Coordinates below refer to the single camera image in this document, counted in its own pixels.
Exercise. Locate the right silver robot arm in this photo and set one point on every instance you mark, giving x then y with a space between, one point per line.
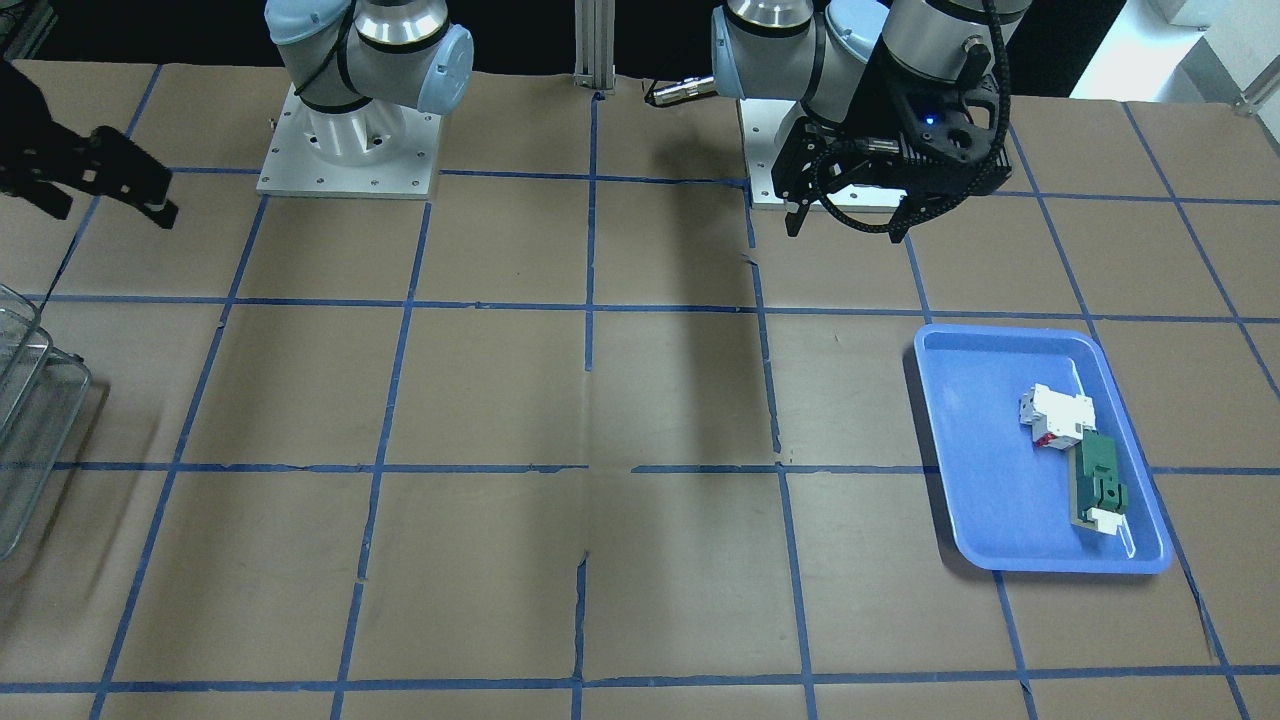
371 83

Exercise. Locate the blue plastic tray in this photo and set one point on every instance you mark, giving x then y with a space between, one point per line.
1008 500

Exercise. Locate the aluminium frame post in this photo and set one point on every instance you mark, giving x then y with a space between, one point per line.
594 23

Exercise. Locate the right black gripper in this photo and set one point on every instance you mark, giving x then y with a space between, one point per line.
30 150

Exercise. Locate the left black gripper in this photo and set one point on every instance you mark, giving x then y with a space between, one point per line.
885 92

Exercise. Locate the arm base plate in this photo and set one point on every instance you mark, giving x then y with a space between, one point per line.
764 125
379 151

